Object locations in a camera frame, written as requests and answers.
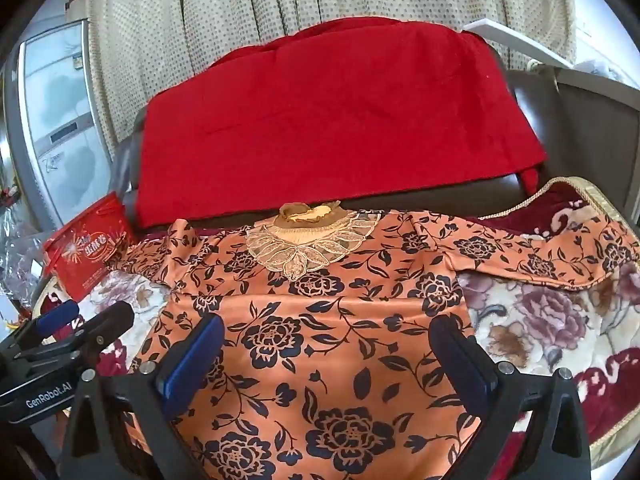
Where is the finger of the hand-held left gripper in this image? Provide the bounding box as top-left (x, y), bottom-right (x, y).
top-left (10, 301), bottom-right (82, 347)
top-left (70, 301), bottom-right (136, 361)

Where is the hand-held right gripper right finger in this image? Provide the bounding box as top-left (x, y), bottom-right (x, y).
top-left (429, 314), bottom-right (593, 480)

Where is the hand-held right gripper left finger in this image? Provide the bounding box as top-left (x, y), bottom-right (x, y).
top-left (60, 314), bottom-right (226, 480)

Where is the orange floral blouse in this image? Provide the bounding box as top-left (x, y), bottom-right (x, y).
top-left (107, 201), bottom-right (640, 480)

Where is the clear plastic wrap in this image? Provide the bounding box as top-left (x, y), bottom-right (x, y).
top-left (0, 207), bottom-right (53, 311)

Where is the red gift box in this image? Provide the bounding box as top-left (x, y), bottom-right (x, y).
top-left (42, 195), bottom-right (137, 302)

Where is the floral plush blanket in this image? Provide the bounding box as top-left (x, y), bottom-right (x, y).
top-left (30, 175), bottom-right (640, 480)

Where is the silver refrigerator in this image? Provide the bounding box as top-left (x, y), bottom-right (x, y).
top-left (1, 19), bottom-right (120, 243)

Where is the dark brown leather sofa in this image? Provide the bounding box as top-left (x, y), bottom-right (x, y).
top-left (114, 62), bottom-right (640, 233)

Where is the red cloth-covered cushion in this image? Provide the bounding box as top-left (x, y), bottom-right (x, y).
top-left (135, 17), bottom-right (547, 229)

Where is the dotted beige curtain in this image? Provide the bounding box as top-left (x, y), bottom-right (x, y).
top-left (84, 0), bottom-right (577, 147)

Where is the white board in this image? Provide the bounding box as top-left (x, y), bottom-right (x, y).
top-left (462, 17), bottom-right (577, 69)

